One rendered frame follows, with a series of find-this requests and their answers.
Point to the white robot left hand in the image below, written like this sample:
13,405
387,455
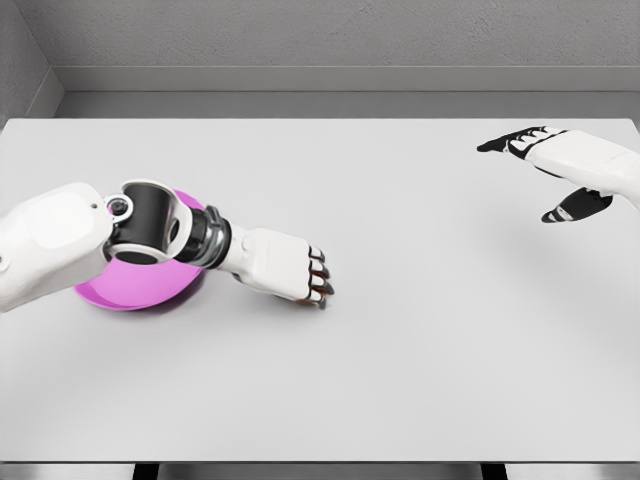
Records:
280,260

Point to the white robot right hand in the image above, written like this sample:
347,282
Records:
570,155

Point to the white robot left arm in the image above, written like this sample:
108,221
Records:
50,240

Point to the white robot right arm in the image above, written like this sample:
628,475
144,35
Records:
631,175

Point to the pink round plate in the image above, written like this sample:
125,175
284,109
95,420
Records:
140,291

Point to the wide white table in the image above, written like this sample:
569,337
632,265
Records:
350,360

